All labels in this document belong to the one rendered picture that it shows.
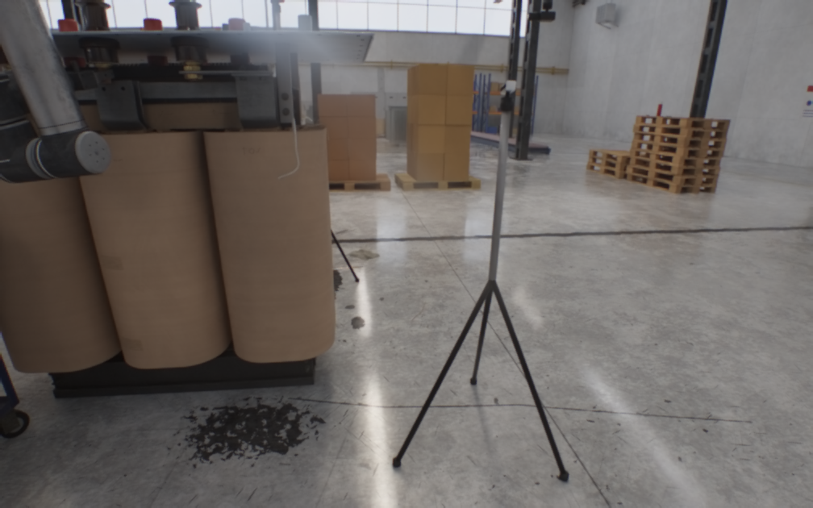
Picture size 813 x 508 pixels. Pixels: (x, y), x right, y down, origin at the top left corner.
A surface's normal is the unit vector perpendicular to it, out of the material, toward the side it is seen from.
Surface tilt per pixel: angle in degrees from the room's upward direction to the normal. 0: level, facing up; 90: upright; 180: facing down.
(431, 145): 90
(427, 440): 0
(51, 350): 90
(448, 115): 90
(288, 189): 90
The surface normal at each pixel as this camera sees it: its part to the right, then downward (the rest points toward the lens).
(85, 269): 0.95, 0.11
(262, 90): 0.14, 0.33
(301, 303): 0.37, 0.32
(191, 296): 0.63, 0.27
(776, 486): 0.01, -0.94
